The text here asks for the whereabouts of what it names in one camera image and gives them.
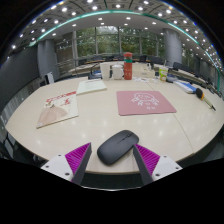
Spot pink printed mouse pad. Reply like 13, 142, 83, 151
116, 90, 178, 117

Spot dark desk microphone base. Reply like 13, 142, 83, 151
166, 73, 179, 84
88, 63, 103, 80

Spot red drink bottle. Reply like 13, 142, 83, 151
123, 52, 134, 81

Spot ceiling lights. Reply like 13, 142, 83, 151
11, 0, 224, 68

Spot black computer mouse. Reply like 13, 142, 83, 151
96, 129, 140, 166

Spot magazine with fan picture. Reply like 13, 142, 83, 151
35, 90, 80, 130

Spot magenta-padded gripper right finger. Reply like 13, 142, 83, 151
132, 143, 183, 186

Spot white paper booklet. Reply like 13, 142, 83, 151
75, 78, 108, 96

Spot black and yellow marker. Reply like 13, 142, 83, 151
195, 87, 217, 112

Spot black office chair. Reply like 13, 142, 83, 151
0, 116, 22, 158

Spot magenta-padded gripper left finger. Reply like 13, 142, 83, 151
40, 142, 93, 185

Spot black office chairs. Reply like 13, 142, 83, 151
78, 54, 223, 98

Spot green and white cup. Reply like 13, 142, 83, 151
158, 67, 169, 82

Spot white lidded mug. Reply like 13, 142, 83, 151
110, 64, 125, 81

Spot colourful printed paper sheets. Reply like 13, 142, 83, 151
132, 76, 158, 84

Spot white paper cup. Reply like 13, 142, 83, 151
99, 63, 112, 81

